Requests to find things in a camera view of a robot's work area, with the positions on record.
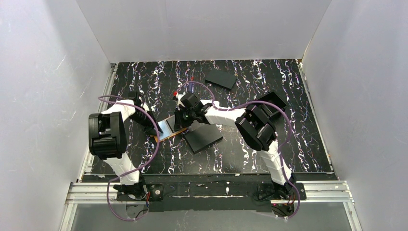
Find black network switch box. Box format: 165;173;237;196
183;124;223;154

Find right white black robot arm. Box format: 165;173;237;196
173;91;296;187

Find black plastic box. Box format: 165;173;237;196
256;91;287;120

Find blue red screwdriver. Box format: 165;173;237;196
188;76;194;93

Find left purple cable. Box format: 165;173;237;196
98;95;161;222

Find left aluminium side rail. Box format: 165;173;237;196
76;64;117;183

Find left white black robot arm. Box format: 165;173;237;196
88;91;163;186

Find flat black box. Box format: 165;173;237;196
204;69;237;90

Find aluminium front frame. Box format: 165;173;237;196
60;180;362;231

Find orange leather card holder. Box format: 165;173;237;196
152;115;187;141

